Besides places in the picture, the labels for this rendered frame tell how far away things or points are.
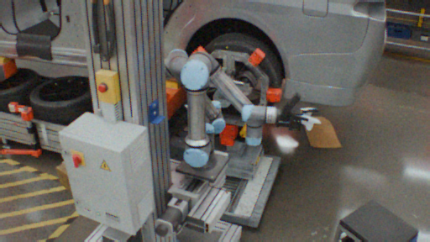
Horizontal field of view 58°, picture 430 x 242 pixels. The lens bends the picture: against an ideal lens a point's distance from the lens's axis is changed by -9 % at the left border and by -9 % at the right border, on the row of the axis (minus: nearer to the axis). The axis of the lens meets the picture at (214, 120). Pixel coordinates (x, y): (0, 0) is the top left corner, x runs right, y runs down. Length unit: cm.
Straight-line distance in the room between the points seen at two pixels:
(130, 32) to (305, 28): 153
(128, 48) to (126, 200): 63
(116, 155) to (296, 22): 167
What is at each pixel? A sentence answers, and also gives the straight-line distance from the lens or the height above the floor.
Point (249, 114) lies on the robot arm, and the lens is 186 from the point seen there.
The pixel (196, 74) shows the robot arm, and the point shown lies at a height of 142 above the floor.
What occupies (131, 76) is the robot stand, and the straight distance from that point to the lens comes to 171.
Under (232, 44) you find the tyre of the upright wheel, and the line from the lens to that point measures 289.
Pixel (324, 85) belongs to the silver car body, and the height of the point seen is 90.
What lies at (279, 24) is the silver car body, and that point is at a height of 130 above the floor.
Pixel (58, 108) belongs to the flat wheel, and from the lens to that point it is 373.
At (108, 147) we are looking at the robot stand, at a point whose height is 123.
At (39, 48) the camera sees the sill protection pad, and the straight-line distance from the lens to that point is 400.
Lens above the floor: 214
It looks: 30 degrees down
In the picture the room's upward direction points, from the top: straight up
